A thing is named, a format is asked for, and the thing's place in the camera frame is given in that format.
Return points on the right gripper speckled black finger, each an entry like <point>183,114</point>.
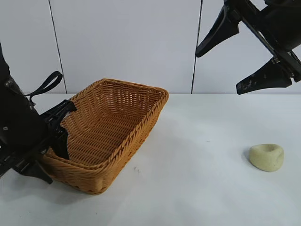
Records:
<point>265,78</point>

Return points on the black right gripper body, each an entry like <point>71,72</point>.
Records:
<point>279,23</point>

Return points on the right gripper smooth black finger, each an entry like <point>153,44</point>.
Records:
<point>223,28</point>

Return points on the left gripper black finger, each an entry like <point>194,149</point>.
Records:
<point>36,171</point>
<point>60,142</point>

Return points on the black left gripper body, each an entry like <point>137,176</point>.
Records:
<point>18,127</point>

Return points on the brown woven wicker basket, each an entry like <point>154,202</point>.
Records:
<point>113,122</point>

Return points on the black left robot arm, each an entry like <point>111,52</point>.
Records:
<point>2,63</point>

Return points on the pale yellow egg yolk pastry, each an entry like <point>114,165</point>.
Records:
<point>263,160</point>

